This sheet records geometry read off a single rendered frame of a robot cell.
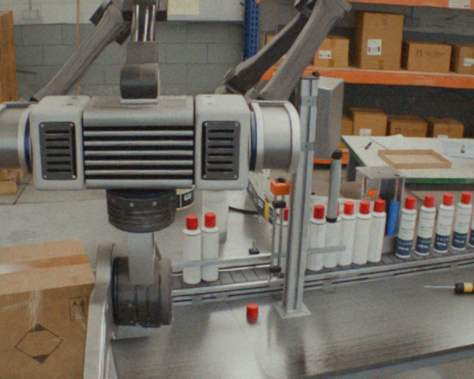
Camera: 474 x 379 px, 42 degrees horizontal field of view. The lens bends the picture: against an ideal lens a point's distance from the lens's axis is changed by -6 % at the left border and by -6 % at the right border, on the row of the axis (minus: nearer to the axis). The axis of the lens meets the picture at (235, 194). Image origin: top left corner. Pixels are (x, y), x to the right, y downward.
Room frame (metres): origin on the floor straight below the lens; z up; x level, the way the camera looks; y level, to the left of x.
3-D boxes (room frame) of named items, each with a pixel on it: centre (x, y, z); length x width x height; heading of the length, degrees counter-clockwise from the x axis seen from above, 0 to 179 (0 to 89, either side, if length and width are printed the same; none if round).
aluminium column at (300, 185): (1.62, -0.17, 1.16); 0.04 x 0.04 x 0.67; 16
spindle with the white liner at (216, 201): (1.99, 0.06, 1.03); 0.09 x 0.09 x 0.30
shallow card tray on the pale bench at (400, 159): (3.20, -0.94, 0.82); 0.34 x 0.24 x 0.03; 101
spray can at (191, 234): (1.68, 0.12, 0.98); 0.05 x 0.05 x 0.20
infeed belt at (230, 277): (1.74, -0.09, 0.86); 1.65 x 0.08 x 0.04; 106
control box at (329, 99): (1.69, -0.22, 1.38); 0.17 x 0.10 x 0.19; 161
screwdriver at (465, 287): (1.73, -0.70, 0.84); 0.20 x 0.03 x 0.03; 87
